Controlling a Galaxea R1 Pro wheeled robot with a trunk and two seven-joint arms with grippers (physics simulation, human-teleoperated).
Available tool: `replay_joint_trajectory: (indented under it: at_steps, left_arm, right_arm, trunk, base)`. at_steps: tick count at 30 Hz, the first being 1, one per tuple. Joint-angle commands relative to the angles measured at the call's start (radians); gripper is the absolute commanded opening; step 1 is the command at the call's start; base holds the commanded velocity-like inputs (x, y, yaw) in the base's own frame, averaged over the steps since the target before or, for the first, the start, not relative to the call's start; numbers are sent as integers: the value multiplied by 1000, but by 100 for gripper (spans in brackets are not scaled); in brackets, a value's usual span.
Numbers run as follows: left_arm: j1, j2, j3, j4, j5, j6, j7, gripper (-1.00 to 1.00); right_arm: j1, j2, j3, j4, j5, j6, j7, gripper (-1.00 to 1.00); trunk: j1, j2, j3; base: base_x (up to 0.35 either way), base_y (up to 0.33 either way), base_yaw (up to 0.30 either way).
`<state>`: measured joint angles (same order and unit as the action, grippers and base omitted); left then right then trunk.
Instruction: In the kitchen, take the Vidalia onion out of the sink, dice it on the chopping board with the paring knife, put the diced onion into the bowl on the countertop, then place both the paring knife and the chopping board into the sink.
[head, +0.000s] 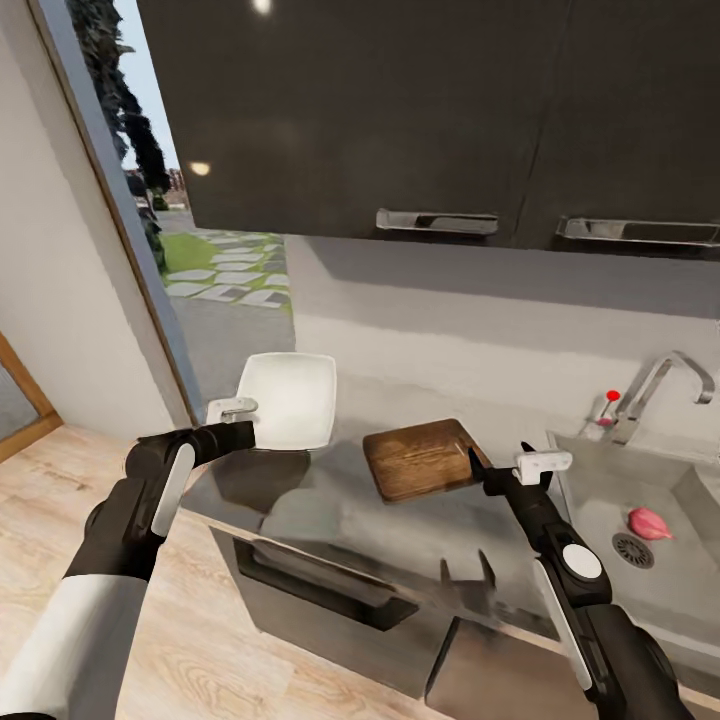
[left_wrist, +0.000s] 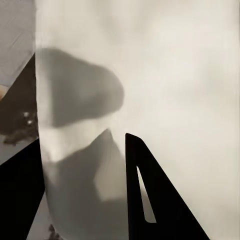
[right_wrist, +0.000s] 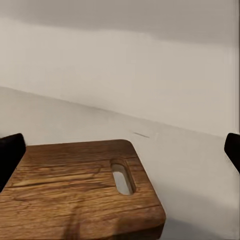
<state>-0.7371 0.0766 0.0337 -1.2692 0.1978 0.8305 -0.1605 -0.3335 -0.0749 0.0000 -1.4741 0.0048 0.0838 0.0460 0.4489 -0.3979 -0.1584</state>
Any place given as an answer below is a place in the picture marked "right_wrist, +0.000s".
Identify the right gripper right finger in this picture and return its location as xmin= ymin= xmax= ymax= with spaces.
xmin=224 ymin=133 xmax=240 ymax=173

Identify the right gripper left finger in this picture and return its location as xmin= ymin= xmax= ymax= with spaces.
xmin=0 ymin=133 xmax=26 ymax=193

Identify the cutting board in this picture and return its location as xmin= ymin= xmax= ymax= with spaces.
xmin=0 ymin=139 xmax=166 ymax=240

